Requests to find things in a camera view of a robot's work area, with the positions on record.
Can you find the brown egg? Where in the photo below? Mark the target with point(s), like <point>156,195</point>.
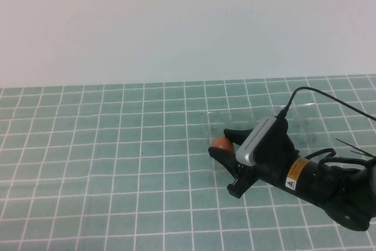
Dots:
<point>221,143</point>

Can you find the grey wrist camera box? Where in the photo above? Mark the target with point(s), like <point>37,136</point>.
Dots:
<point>252,142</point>

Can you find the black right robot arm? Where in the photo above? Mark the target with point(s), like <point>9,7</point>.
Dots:
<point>332,192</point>

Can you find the clear plastic egg tray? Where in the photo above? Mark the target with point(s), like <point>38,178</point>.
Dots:
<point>243,118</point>

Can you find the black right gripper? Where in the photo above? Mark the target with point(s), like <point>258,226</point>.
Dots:
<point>273,160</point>

